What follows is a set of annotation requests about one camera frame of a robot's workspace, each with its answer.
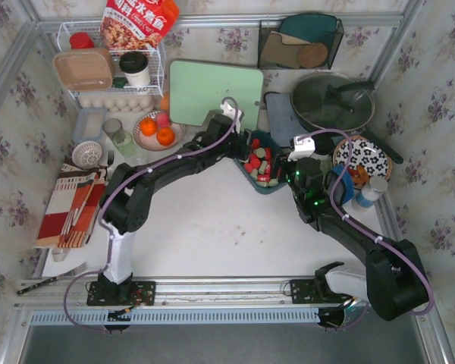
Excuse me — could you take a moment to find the green capsule cluster lid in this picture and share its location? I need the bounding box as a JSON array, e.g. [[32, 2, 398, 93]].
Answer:
[[255, 148, 266, 158]]

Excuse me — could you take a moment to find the green capsule cluster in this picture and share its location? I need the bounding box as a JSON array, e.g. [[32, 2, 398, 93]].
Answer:
[[268, 180, 280, 188]]

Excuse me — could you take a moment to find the teal plastic storage basket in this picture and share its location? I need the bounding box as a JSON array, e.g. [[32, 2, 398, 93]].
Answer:
[[234, 130, 285, 195]]

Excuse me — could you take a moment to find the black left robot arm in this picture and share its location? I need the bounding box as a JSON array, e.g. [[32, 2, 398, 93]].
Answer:
[[98, 109, 249, 285]]

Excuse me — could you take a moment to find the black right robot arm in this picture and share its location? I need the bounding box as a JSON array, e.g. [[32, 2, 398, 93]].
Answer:
[[271, 154, 435, 321]]

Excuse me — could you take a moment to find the grey induction cooker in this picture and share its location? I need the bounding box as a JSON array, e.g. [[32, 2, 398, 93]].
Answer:
[[264, 92, 314, 148]]

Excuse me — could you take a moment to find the floral patterned plate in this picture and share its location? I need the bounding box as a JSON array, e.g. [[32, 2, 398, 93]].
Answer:
[[332, 136, 392, 190]]

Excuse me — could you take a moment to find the green cutting board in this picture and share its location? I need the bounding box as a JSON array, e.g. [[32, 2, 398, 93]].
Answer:
[[169, 60, 264, 130]]

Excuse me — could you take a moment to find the orange right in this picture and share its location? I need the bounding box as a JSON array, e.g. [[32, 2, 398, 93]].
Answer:
[[156, 127, 176, 146]]

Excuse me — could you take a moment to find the black frying pan with lid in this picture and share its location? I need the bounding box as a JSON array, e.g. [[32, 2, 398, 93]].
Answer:
[[290, 72, 403, 165]]

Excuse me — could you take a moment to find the peach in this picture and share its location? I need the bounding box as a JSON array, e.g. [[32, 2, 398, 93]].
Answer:
[[155, 111, 171, 128]]

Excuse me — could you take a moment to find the orange behind board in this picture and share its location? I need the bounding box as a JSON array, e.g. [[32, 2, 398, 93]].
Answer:
[[159, 92, 170, 111]]

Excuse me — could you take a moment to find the fruit plate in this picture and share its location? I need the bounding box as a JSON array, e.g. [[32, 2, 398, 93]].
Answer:
[[133, 111, 186, 152]]

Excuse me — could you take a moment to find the orange left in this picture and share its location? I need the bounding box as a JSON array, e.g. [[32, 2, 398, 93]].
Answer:
[[139, 117, 158, 137]]

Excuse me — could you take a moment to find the clear glass near rack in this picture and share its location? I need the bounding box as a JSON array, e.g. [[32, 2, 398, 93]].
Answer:
[[124, 146, 145, 166]]

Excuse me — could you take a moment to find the green ribbed glass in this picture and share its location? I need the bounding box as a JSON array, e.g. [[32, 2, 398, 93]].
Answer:
[[112, 131, 137, 158]]

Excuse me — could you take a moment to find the black mesh organizer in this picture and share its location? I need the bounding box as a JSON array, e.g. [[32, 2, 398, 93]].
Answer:
[[257, 12, 344, 70]]

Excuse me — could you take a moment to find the egg tray with eggs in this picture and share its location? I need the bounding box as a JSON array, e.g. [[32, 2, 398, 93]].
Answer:
[[78, 95, 155, 112]]

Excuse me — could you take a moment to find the metal fork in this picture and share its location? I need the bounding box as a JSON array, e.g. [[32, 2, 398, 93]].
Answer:
[[106, 149, 115, 180]]

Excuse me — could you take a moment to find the grey glass cup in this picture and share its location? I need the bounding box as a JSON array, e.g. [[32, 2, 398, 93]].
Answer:
[[102, 118, 124, 143]]

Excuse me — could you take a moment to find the white cup black lid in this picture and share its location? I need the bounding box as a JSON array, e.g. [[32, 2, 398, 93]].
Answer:
[[118, 51, 151, 86]]

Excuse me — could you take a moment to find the clear lidded container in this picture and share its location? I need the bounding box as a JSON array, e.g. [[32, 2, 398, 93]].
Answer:
[[72, 108, 107, 143]]

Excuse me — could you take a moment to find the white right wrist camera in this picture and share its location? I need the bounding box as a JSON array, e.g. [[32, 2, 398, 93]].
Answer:
[[287, 136, 315, 162]]

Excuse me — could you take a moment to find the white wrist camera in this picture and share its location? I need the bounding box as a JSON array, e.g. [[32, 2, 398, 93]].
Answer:
[[221, 102, 244, 133], [287, 136, 315, 162]]

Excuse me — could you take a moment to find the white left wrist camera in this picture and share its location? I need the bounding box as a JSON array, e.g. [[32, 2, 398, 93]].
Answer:
[[221, 102, 244, 133]]

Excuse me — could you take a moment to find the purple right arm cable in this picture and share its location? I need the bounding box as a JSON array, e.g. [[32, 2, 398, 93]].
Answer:
[[295, 127, 435, 331]]

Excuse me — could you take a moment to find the white wire rack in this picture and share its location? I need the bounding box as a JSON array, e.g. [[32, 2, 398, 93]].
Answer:
[[55, 20, 167, 98]]

